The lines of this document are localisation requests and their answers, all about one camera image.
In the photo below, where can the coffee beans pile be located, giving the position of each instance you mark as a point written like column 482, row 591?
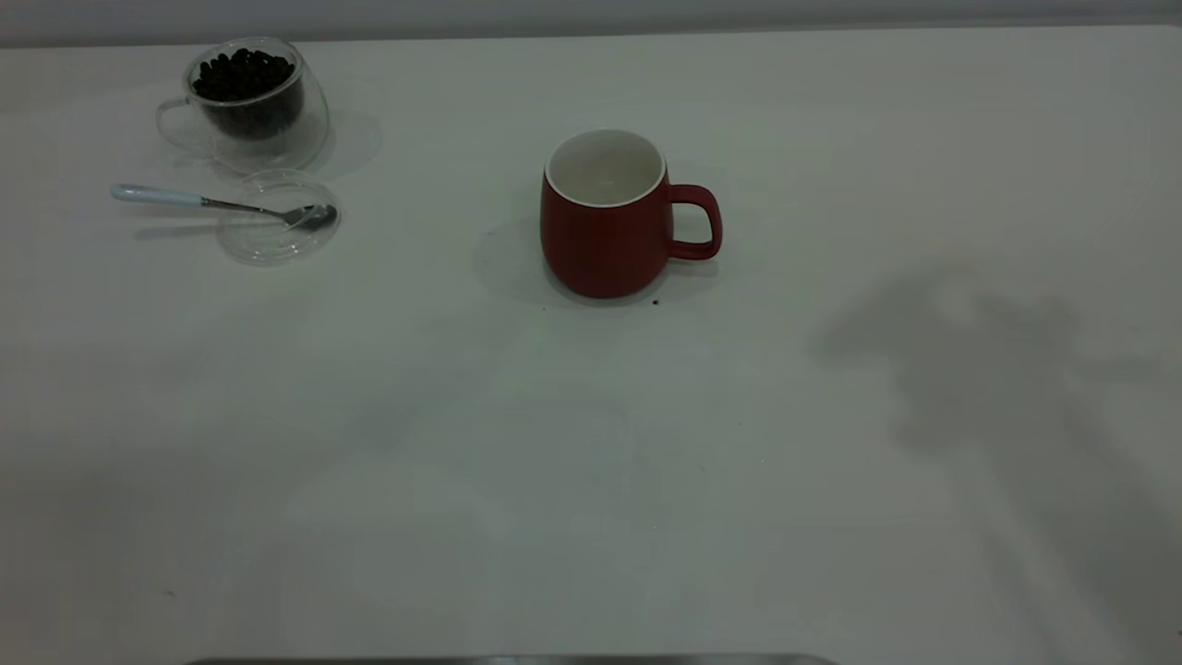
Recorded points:
column 242, row 78

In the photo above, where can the clear double-wall glass cup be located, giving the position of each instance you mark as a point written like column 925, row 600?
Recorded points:
column 309, row 120

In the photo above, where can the red ceramic mug white inside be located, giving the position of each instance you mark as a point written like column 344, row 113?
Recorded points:
column 600, row 249

